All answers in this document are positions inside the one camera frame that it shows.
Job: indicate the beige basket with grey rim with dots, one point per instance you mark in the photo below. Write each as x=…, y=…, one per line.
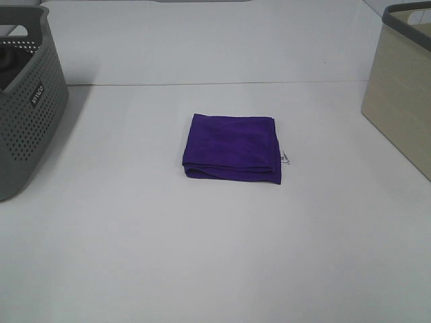
x=397, y=98

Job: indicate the purple towel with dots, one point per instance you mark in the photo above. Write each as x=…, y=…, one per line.
x=244, y=149

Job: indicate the grey perforated plastic basket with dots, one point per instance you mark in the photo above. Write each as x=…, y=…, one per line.
x=34, y=95

